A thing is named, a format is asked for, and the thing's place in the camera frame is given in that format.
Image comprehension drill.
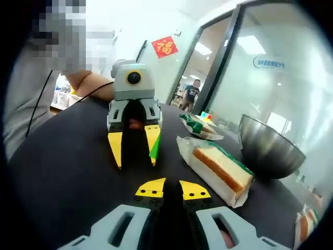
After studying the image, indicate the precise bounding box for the black glass door frame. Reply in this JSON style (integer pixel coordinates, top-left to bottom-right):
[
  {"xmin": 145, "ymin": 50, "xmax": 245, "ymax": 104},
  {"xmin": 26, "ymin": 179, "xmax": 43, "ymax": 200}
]
[{"xmin": 169, "ymin": 4, "xmax": 244, "ymax": 115}]

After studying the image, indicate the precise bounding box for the thin black cable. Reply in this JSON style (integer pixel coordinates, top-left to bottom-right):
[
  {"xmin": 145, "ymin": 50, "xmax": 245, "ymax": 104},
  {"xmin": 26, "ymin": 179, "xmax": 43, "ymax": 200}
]
[
  {"xmin": 25, "ymin": 69, "xmax": 54, "ymax": 138},
  {"xmin": 74, "ymin": 81, "xmax": 116, "ymax": 105}
]

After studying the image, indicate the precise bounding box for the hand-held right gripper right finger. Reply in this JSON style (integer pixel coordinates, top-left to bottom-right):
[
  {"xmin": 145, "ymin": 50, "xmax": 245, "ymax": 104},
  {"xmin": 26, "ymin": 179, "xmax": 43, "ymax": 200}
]
[{"xmin": 178, "ymin": 180, "xmax": 292, "ymax": 250}]

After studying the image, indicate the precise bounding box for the bread slice packet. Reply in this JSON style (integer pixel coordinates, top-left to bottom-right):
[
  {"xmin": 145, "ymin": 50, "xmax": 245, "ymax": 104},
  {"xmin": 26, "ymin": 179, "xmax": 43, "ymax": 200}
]
[
  {"xmin": 178, "ymin": 112, "xmax": 225, "ymax": 142},
  {"xmin": 176, "ymin": 134, "xmax": 255, "ymax": 209},
  {"xmin": 293, "ymin": 204, "xmax": 321, "ymax": 250}
]

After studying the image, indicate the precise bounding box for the blue glass wall sticker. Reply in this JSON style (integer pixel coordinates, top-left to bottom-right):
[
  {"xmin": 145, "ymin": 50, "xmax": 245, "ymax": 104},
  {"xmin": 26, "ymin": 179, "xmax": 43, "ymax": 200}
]
[{"xmin": 252, "ymin": 55, "xmax": 286, "ymax": 71}]

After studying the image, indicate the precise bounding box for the black door handle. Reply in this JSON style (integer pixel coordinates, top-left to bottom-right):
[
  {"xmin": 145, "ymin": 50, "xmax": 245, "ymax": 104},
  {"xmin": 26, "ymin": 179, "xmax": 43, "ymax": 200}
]
[{"xmin": 134, "ymin": 40, "xmax": 148, "ymax": 64}]

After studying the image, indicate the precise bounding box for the red paper door decoration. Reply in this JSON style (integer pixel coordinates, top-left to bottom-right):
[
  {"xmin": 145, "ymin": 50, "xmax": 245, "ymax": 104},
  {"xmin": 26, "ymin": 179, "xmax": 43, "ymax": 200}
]
[{"xmin": 151, "ymin": 36, "xmax": 179, "ymax": 59}]

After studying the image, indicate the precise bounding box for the metal bowl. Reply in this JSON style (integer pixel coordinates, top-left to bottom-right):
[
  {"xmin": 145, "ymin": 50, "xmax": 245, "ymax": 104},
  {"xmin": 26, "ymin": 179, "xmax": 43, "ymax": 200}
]
[{"xmin": 237, "ymin": 114, "xmax": 308, "ymax": 180}]

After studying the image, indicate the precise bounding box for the dark table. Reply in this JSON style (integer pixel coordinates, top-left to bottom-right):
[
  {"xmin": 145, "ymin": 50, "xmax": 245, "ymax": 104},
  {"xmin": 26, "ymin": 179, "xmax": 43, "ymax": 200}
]
[{"xmin": 7, "ymin": 98, "xmax": 306, "ymax": 250}]

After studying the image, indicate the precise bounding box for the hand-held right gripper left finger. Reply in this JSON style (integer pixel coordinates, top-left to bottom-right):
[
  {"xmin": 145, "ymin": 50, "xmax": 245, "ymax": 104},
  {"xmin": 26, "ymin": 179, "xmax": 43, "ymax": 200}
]
[{"xmin": 57, "ymin": 178, "xmax": 167, "ymax": 250}]

